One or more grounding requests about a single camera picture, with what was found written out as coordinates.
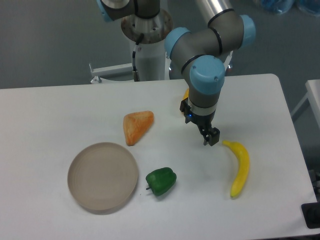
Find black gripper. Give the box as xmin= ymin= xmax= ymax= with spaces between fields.
xmin=179 ymin=98 xmax=220 ymax=146

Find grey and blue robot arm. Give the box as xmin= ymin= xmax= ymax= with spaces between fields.
xmin=97 ymin=0 xmax=256 ymax=146

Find yellow pepper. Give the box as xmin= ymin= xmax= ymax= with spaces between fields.
xmin=182 ymin=88 xmax=189 ymax=100

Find green bell pepper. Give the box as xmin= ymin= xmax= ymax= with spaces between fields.
xmin=145 ymin=167 xmax=177 ymax=197

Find yellow banana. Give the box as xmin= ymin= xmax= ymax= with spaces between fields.
xmin=222 ymin=140 xmax=251 ymax=199

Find orange triangular bread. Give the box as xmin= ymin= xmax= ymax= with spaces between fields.
xmin=123 ymin=110 xmax=154 ymax=146

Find white side table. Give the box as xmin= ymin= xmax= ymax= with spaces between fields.
xmin=290 ymin=79 xmax=320 ymax=122

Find beige round plate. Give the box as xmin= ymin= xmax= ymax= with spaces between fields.
xmin=67 ymin=142 xmax=139 ymax=215

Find black device at edge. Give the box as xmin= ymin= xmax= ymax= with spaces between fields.
xmin=301 ymin=202 xmax=320 ymax=229

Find blue plastic bags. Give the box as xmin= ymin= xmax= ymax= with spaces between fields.
xmin=253 ymin=0 xmax=320 ymax=17

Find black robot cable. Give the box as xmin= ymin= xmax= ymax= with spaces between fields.
xmin=132 ymin=33 xmax=144 ymax=82

